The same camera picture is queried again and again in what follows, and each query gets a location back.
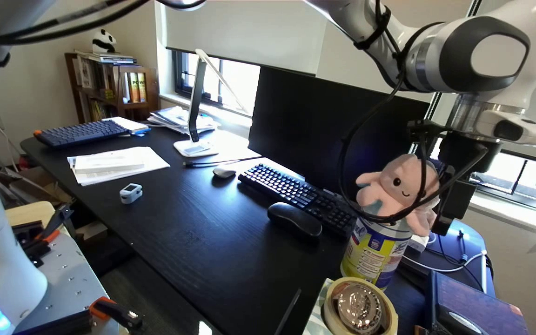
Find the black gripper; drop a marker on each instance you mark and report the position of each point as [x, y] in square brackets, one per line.
[460, 155]

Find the pink octopus plush toy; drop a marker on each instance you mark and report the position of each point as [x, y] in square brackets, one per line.
[397, 184]

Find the Lysol wipes canister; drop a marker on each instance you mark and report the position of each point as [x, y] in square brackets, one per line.
[375, 249]

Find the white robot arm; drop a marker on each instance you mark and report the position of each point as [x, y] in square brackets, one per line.
[486, 60]

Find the blue bag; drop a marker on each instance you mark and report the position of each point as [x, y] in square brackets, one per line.
[449, 289]

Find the black computer monitor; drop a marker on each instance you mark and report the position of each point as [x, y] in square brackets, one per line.
[324, 130]

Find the black computer keyboard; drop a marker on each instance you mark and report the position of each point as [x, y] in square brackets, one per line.
[334, 212]

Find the black computer mouse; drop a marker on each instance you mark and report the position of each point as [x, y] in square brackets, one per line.
[295, 220]

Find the small grey mouse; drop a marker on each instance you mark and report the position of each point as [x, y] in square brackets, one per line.
[224, 171]

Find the black desk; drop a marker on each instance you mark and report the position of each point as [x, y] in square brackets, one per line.
[213, 244]

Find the white desk lamp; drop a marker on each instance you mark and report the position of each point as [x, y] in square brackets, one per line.
[194, 145]

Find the stack of papers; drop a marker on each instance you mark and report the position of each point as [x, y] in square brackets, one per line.
[175, 117]

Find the small white blue device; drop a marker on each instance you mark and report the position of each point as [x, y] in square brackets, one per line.
[131, 192]

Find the wooden bookshelf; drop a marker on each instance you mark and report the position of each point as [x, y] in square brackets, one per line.
[105, 89]

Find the white paper sheet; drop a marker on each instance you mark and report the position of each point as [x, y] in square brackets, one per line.
[116, 164]

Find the panda plush toy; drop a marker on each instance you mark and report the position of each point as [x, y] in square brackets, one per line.
[103, 41]

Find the orange black clamp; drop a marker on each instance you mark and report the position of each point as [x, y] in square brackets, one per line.
[108, 309]

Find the grey metal mounting plate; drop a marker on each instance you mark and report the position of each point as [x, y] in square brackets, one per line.
[71, 289]

